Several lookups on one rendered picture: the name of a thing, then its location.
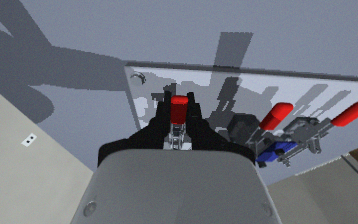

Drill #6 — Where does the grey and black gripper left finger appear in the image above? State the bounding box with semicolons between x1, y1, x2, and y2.
97;91;171;168

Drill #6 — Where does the white fixture plate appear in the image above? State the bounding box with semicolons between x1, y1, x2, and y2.
124;62;358;152

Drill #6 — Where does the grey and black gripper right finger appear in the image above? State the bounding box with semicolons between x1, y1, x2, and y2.
185;92;256;167

